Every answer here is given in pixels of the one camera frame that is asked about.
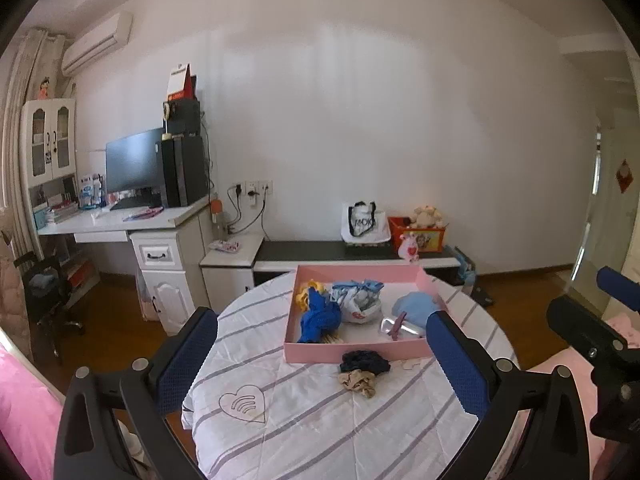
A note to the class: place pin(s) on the blue plastic item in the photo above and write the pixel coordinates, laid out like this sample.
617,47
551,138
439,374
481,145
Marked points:
465,265

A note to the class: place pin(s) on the black and white media stand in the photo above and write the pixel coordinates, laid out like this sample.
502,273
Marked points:
310,250

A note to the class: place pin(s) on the white door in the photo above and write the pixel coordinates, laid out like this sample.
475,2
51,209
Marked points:
622,220

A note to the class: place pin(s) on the white hutch cabinet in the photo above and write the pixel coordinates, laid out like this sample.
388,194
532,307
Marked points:
45,160

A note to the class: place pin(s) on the yellow plush item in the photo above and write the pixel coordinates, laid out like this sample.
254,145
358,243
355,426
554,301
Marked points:
302,297

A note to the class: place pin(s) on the small doll figure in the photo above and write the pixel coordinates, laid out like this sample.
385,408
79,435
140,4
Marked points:
45,89

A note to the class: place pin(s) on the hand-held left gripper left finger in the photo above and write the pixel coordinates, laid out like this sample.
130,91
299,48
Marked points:
187,360

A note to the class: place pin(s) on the pens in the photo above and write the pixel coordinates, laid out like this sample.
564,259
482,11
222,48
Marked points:
145,214

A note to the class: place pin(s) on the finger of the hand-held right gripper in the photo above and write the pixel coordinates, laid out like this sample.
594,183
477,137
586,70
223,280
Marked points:
617,282
580,325

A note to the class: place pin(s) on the striped white tablecloth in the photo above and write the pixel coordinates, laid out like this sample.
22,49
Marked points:
300,410

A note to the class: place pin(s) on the white air conditioner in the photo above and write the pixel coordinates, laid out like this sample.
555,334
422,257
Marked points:
95,45

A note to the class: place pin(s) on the beige stocking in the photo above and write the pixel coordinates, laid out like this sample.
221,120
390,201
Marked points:
357,382

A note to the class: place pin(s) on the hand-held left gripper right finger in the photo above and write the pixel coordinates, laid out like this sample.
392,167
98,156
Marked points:
457,365

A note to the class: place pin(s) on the blue and white cloth bundle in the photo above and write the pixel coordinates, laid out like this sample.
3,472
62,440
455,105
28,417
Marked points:
357,305

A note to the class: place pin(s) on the white tote bag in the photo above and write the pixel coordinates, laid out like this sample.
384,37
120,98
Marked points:
365,225

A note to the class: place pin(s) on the dark blue cloth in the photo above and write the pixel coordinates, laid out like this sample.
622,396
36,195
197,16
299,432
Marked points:
320,317

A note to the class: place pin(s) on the black office chair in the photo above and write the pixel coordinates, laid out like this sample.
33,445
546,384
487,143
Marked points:
45,290

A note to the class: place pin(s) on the black computer tower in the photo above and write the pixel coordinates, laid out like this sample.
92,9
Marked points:
185,170

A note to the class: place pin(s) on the pink heart plush toy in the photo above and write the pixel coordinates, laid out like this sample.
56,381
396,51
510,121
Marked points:
409,249

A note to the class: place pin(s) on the orange toy box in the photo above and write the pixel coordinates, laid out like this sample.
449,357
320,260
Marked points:
430,240

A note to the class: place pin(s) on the white wall socket strip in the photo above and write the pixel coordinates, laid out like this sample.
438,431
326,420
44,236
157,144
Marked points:
252,187

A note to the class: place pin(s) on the shallow pink cardboard box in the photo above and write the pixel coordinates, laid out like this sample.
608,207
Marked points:
320,352

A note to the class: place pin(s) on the light blue fleece sock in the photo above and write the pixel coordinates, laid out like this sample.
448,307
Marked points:
415,305

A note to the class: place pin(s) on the clear plastic package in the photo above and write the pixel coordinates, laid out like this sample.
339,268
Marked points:
410,331

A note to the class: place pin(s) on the orange capped bottle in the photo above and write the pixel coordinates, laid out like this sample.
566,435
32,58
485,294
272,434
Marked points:
217,217

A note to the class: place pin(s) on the red and white carton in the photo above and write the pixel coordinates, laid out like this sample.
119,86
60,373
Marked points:
177,82

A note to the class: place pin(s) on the pale pink blanket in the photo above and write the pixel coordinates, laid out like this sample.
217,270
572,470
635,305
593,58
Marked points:
545,360

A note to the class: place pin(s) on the black scrunchie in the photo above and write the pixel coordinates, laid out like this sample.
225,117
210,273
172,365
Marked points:
365,360

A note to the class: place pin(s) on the black keyboard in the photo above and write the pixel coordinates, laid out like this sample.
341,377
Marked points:
132,203

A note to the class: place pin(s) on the beige curtain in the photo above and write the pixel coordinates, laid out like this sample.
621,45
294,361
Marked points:
20,110

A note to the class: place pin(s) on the small white cloth piece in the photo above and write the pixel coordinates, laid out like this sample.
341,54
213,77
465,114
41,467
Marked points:
411,364

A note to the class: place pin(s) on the low white side cabinet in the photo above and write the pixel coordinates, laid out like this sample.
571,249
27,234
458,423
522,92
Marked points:
220,280

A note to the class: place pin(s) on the bright pink blanket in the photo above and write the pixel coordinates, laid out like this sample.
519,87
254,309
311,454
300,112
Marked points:
25,410

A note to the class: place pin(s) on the black metal bracket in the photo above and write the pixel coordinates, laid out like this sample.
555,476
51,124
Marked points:
482,297

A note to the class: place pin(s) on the beige quilted coat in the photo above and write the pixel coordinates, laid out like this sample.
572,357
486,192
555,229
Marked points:
12,280

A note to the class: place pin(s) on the cream plush toy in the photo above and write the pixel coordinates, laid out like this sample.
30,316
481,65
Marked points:
427,215

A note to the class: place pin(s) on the red door ornament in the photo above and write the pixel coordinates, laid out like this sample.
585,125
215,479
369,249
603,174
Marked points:
625,176

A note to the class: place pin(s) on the black computer monitor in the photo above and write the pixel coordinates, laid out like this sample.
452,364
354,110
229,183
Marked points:
135,160

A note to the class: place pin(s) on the black box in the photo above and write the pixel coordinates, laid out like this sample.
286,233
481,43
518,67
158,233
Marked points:
182,117

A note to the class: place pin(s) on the floral pouch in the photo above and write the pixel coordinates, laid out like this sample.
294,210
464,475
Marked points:
225,246

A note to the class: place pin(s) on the stack of books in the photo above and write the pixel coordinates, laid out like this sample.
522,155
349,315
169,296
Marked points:
57,214

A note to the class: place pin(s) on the white desk with drawers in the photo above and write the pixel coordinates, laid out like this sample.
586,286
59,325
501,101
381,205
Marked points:
165,216

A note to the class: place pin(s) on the blue and white bottle pack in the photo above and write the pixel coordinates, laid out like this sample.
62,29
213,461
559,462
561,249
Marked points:
91,191

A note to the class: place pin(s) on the clear bag of cream knitwear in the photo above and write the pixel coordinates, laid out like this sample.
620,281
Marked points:
332,340

